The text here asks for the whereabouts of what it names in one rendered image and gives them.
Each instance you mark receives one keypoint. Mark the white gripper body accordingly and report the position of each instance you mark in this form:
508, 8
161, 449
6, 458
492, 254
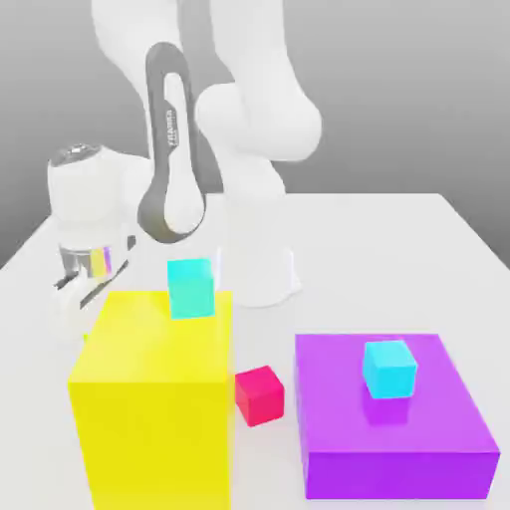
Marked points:
69, 314

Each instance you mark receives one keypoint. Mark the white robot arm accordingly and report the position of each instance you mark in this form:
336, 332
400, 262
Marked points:
259, 79

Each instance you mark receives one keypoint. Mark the small turquoise cube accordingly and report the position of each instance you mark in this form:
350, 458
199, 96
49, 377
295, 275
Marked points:
191, 291

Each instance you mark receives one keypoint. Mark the small red cube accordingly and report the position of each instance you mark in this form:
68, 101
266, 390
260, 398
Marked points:
259, 396

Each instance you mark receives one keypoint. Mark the small cyan cube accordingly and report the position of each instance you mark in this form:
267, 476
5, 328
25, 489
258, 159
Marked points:
390, 370

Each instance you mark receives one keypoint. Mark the large yellow box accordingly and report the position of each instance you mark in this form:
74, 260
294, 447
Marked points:
151, 398

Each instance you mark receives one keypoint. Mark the large purple box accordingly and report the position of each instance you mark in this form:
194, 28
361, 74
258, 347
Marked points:
398, 438

